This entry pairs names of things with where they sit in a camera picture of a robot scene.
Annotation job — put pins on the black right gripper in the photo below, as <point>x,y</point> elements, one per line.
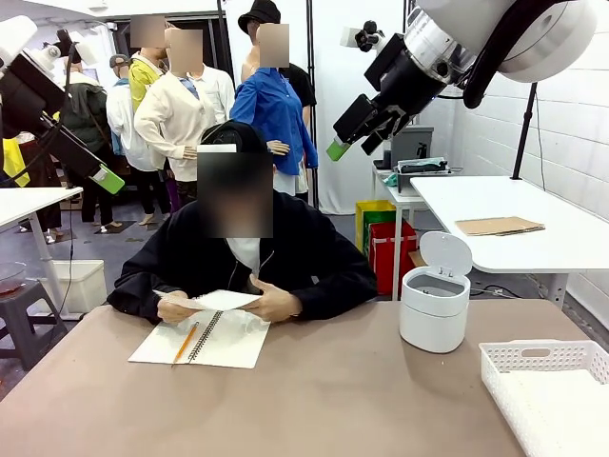
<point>404,78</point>

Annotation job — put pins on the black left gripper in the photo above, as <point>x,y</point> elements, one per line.
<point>26,95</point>

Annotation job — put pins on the torn white paper sheet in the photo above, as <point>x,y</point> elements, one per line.
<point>223,300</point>

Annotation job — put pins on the white spiral notebook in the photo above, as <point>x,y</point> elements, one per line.
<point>238,340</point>

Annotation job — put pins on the person's left forearm black sleeve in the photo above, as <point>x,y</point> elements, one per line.
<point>338,300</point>

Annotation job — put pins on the person's right forearm black sleeve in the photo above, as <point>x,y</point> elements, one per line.
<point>133,300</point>

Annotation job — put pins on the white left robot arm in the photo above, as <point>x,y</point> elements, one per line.
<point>14,38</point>

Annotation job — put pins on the person's right hand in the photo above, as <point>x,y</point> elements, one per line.
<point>175,309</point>

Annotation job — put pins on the person's left hand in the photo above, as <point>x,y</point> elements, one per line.
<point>278,307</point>

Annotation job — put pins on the dark green jacket mannequin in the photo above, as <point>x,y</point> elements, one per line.
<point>85,114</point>

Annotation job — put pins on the grey box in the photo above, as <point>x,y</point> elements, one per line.
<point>414,143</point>

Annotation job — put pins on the white shirt capped mannequin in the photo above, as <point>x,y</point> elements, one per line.
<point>121,109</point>

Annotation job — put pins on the yellow garment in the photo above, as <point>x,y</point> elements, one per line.
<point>12,162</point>

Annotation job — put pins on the black stand pole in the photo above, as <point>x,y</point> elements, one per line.
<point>408,9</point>
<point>312,95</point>

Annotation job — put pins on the white table with leg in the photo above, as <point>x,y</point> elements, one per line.
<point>28,200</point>

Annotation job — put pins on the small white side table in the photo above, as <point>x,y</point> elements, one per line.
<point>404,200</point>

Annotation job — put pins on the black t-shirt mannequin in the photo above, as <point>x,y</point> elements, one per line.
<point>300,81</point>

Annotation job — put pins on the yellow green bag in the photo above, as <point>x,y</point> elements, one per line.
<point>368,214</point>

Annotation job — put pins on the yellow jacket mannequin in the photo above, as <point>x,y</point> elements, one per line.
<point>140,76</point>

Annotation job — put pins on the blue shirt mannequin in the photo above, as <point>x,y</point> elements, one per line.
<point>271,105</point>

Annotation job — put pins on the white cardigan mannequin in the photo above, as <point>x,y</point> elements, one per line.
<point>176,109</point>

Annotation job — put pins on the white floor bin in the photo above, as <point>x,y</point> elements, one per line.
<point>88,285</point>

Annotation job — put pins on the black baseball cap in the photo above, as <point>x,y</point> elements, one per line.
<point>235,133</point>

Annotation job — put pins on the red bag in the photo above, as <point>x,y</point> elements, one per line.
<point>385,262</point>

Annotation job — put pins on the person in black jacket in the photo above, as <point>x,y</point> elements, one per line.
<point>304,247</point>

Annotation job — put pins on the glass bowl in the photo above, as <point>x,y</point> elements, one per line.
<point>10,276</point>

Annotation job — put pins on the large white table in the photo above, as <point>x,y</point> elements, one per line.
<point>504,200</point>

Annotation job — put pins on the black light stand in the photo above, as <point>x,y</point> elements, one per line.
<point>523,143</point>

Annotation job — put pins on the black bucket hat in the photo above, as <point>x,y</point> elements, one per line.
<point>259,14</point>

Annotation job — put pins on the brown cardboard piece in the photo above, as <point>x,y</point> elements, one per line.
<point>497,226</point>

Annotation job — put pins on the grey plastic stool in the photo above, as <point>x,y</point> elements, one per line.
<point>24,304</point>

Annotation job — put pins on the white lidded trash bin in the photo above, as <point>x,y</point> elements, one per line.
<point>430,314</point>

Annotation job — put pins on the yellow pencil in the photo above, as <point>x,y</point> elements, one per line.
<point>186,342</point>

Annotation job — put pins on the white perforated plastic basket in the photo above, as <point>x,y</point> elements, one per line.
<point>523,395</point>

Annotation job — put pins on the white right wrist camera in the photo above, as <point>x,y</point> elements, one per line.
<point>364,37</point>

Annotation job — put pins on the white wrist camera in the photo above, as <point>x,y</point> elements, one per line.
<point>364,37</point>
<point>86,53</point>

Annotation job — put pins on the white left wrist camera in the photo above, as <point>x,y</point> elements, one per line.
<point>86,53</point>

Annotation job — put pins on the white head-mounted camera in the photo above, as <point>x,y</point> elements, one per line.
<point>216,148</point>

